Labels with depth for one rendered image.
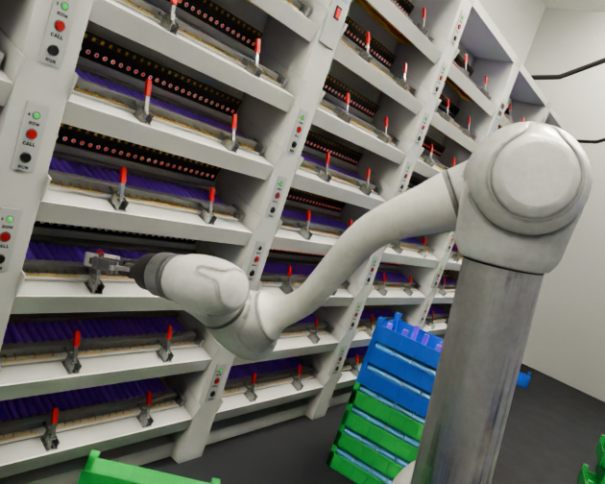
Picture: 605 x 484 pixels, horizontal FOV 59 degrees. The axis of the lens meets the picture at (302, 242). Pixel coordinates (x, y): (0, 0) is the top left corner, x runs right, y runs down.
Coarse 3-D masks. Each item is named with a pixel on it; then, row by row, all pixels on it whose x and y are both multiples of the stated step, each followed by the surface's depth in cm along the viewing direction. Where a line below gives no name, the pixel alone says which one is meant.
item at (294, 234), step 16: (288, 192) 181; (304, 192) 187; (288, 208) 182; (320, 208) 199; (336, 208) 208; (288, 224) 169; (304, 224) 177; (320, 224) 186; (336, 224) 202; (288, 240) 162; (304, 240) 169; (320, 240) 178; (336, 240) 189
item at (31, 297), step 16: (112, 240) 135; (128, 240) 138; (144, 240) 142; (160, 240) 147; (32, 288) 107; (48, 288) 109; (64, 288) 112; (80, 288) 115; (112, 288) 122; (128, 288) 125; (16, 304) 103; (32, 304) 106; (48, 304) 109; (64, 304) 111; (80, 304) 114; (96, 304) 118; (112, 304) 121; (128, 304) 124; (144, 304) 128; (160, 304) 132; (176, 304) 136
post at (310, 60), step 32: (320, 0) 141; (288, 32) 147; (320, 32) 142; (288, 64) 146; (320, 64) 146; (256, 128) 151; (288, 128) 145; (288, 160) 149; (256, 192) 149; (224, 256) 154; (224, 352) 157; (192, 384) 157; (224, 384) 162; (192, 448) 161
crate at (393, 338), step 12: (396, 312) 194; (384, 324) 185; (396, 324) 193; (408, 324) 193; (372, 336) 179; (384, 336) 177; (396, 336) 175; (408, 336) 193; (420, 336) 191; (432, 336) 189; (396, 348) 175; (408, 348) 173; (420, 348) 171; (432, 348) 188; (420, 360) 171; (432, 360) 169
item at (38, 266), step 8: (24, 264) 108; (32, 264) 109; (40, 264) 111; (48, 264) 112; (56, 264) 114; (64, 264) 115; (72, 264) 117; (80, 264) 119; (32, 272) 110; (40, 272) 112; (48, 272) 112; (56, 272) 115; (64, 272) 116; (72, 272) 118; (80, 272) 119; (104, 272) 124
